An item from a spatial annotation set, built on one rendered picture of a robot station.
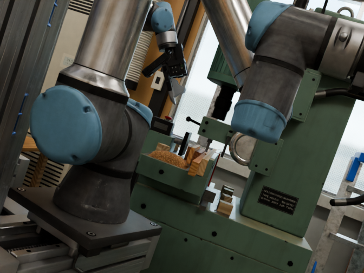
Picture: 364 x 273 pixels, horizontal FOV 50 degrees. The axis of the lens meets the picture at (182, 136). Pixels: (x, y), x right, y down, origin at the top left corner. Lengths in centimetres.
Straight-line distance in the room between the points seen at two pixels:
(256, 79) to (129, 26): 21
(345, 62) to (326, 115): 78
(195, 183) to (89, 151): 61
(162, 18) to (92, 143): 75
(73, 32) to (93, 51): 234
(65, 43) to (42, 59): 212
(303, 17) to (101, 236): 46
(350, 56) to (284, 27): 9
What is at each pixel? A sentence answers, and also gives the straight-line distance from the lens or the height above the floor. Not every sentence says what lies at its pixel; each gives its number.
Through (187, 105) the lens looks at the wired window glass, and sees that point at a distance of 292.
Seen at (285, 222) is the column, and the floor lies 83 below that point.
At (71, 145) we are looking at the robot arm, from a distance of 59.
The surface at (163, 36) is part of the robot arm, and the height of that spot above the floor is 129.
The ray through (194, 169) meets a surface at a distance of 109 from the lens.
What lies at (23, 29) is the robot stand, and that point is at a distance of 75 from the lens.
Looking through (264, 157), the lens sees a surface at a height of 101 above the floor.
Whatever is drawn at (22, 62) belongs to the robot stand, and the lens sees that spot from 76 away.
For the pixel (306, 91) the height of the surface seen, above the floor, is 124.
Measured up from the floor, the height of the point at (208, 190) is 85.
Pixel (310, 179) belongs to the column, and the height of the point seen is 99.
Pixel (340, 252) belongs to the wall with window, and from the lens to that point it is 286.
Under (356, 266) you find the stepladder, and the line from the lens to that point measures 209.
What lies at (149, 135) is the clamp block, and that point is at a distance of 140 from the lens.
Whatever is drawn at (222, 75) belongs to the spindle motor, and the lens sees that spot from 134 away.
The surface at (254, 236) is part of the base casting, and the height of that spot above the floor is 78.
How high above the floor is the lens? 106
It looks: 4 degrees down
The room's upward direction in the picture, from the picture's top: 19 degrees clockwise
